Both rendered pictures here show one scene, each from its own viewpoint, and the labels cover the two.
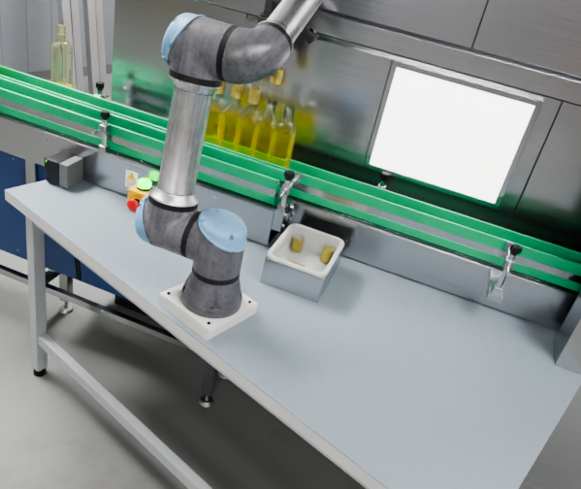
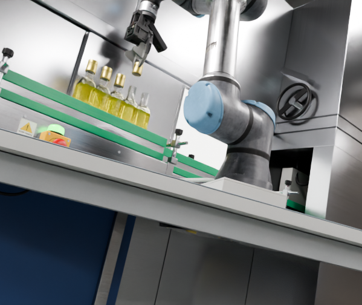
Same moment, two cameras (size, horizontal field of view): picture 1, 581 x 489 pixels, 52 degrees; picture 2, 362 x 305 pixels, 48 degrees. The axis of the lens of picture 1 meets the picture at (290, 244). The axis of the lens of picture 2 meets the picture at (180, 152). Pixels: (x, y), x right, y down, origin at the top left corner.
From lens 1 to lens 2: 168 cm
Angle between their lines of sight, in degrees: 66
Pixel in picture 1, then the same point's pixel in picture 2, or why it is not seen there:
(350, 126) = (159, 124)
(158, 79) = not seen: outside the picture
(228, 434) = not seen: outside the picture
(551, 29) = (242, 84)
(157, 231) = (232, 106)
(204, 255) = (265, 130)
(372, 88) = (172, 100)
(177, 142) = (235, 36)
